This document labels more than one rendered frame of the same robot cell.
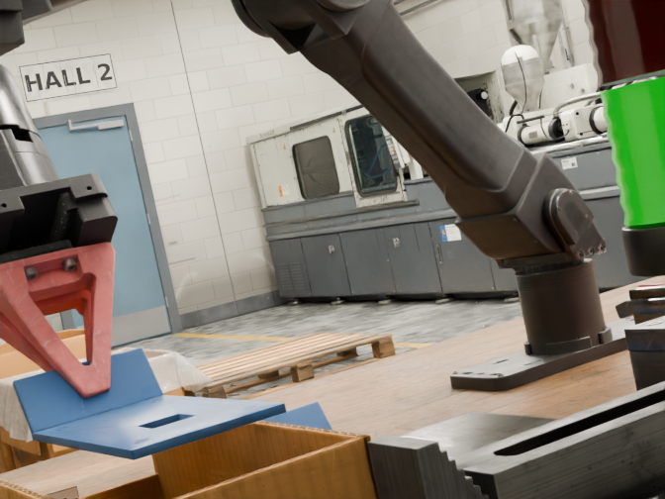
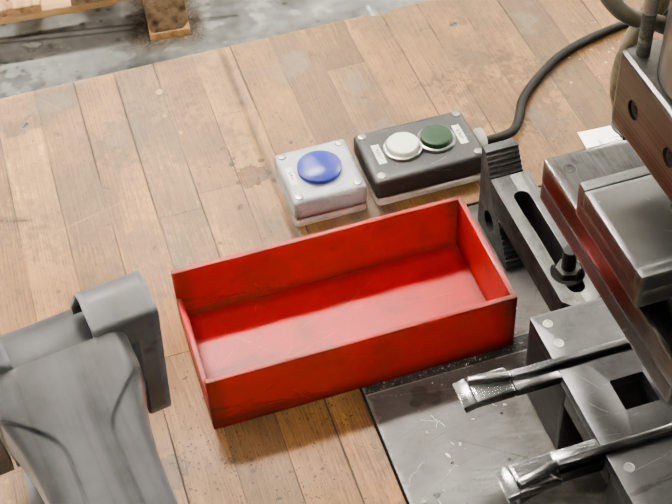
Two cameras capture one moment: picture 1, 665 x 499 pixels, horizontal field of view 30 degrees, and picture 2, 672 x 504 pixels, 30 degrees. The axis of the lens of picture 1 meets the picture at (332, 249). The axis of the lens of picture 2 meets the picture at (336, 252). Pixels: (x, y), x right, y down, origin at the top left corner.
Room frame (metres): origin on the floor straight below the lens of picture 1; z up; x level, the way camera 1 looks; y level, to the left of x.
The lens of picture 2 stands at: (0.64, 0.31, 1.70)
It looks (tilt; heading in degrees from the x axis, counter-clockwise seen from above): 47 degrees down; 285
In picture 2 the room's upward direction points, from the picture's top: 4 degrees counter-clockwise
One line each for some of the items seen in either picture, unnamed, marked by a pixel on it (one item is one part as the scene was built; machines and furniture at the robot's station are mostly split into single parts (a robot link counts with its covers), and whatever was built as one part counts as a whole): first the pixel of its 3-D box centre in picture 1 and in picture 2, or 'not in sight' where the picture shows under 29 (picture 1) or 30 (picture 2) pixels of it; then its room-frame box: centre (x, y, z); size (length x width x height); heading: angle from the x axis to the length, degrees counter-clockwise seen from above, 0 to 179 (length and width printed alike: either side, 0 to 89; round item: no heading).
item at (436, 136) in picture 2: not in sight; (436, 141); (0.76, -0.53, 0.93); 0.03 x 0.03 x 0.02
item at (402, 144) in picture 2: not in sight; (402, 150); (0.79, -0.52, 0.93); 0.03 x 0.03 x 0.02
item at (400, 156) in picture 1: (399, 143); not in sight; (9.51, -0.67, 1.27); 0.23 x 0.18 x 0.38; 117
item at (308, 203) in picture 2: not in sight; (321, 192); (0.86, -0.48, 0.90); 0.07 x 0.07 x 0.06; 30
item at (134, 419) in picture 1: (138, 395); not in sight; (0.57, 0.10, 1.00); 0.15 x 0.07 x 0.03; 30
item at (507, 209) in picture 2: not in sight; (543, 257); (0.65, -0.39, 0.95); 0.15 x 0.03 x 0.10; 120
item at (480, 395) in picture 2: not in sight; (507, 383); (0.66, -0.23, 0.98); 0.07 x 0.02 x 0.01; 30
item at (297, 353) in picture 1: (267, 368); not in sight; (7.36, 0.53, 0.07); 1.20 x 1.00 x 0.14; 119
